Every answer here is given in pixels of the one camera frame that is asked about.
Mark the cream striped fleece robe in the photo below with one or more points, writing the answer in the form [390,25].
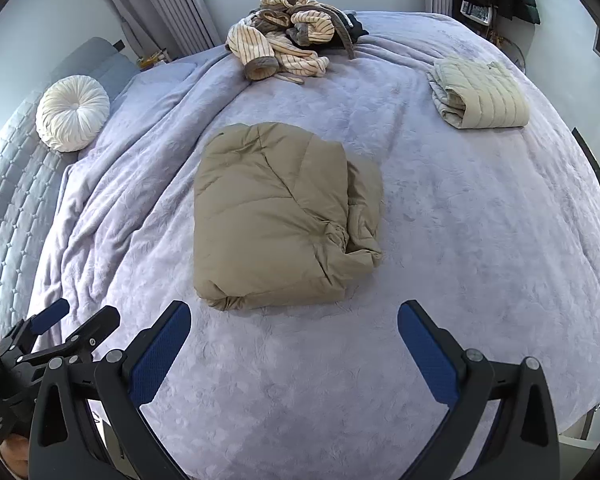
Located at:
[285,40]

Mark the dark cloth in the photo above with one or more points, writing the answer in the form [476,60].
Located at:
[356,25]

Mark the wall switch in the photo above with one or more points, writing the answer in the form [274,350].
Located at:
[119,45]

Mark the patterned box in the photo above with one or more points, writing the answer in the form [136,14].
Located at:
[476,11]

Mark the round white pleated pillow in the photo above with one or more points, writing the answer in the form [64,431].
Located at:
[72,114]

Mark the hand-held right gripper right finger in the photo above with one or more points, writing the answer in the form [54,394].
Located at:
[430,357]

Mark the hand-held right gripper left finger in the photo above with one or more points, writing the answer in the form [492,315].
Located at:
[159,357]

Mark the person's left hand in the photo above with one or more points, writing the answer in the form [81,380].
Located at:
[17,457]

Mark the tan puffer jacket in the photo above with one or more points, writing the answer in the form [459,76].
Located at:
[275,220]

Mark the yellow bedside clutter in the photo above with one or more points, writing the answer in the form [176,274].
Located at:
[152,58]

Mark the folded cream puffer jacket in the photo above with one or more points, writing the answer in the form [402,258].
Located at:
[485,97]

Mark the grey upholstered headboard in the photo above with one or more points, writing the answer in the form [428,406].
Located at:
[100,67]

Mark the lavender blanket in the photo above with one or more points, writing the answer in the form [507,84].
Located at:
[455,235]

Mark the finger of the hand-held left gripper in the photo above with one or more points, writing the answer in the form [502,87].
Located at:
[92,327]
[50,314]

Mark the black bed frame edge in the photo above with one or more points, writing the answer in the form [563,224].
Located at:
[591,157]

